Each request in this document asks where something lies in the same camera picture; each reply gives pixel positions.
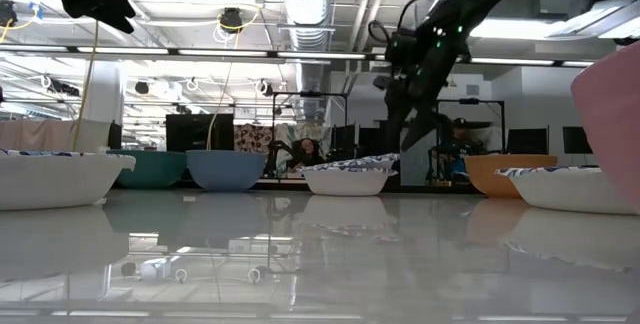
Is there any teal plastic bowl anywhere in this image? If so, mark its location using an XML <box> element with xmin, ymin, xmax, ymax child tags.
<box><xmin>106</xmin><ymin>149</ymin><xmax>189</xmax><ymax>189</ymax></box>

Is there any beige curtain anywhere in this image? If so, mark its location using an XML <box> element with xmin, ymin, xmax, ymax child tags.
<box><xmin>0</xmin><ymin>118</ymin><xmax>112</xmax><ymax>153</ymax></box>

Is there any yellow cable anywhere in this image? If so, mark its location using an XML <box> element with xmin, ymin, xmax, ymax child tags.
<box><xmin>205</xmin><ymin>8</ymin><xmax>262</xmax><ymax>151</ymax></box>
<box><xmin>71</xmin><ymin>19</ymin><xmax>101</xmax><ymax>153</ymax></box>

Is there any silver ventilation duct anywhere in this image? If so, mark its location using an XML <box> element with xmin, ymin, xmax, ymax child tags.
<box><xmin>276</xmin><ymin>0</ymin><xmax>347</xmax><ymax>120</ymax></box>

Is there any black monitor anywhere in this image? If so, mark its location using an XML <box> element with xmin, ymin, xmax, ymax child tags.
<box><xmin>165</xmin><ymin>113</ymin><xmax>235</xmax><ymax>154</ymax></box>
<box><xmin>561</xmin><ymin>125</ymin><xmax>595</xmax><ymax>155</ymax></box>
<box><xmin>506</xmin><ymin>126</ymin><xmax>550</xmax><ymax>156</ymax></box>

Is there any white paper bowl blue pattern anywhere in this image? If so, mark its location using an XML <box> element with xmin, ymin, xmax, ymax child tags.
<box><xmin>0</xmin><ymin>149</ymin><xmax>137</xmax><ymax>212</ymax></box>
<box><xmin>299</xmin><ymin>163</ymin><xmax>399</xmax><ymax>197</ymax></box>
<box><xmin>493</xmin><ymin>165</ymin><xmax>640</xmax><ymax>216</ymax></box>
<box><xmin>308</xmin><ymin>152</ymin><xmax>402</xmax><ymax>171</ymax></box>

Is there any orange plastic bowl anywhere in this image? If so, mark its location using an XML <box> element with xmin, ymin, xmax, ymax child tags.
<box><xmin>463</xmin><ymin>153</ymin><xmax>559</xmax><ymax>199</ymax></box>

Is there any floral patterned cloth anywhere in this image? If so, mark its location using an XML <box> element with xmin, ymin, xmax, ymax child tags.
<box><xmin>233</xmin><ymin>123</ymin><xmax>275</xmax><ymax>154</ymax></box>

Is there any blue plastic bowl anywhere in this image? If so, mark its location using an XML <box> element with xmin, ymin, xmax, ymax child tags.
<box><xmin>185</xmin><ymin>149</ymin><xmax>269</xmax><ymax>193</ymax></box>

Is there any black cable reel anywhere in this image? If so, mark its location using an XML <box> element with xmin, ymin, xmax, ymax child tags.
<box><xmin>218</xmin><ymin>7</ymin><xmax>245</xmax><ymax>34</ymax></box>

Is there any pink plastic bowl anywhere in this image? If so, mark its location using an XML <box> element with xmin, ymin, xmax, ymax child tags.
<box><xmin>570</xmin><ymin>40</ymin><xmax>640</xmax><ymax>208</ymax></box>

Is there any person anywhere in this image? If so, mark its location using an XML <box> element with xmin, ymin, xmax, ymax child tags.
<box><xmin>428</xmin><ymin>116</ymin><xmax>484</xmax><ymax>185</ymax></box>
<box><xmin>285</xmin><ymin>136</ymin><xmax>327</xmax><ymax>173</ymax></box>

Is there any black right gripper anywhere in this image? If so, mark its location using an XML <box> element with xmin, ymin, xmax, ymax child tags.
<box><xmin>384</xmin><ymin>11</ymin><xmax>474</xmax><ymax>155</ymax></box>

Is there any black office chair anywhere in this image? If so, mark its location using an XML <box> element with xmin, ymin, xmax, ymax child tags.
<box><xmin>329</xmin><ymin>123</ymin><xmax>359</xmax><ymax>161</ymax></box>

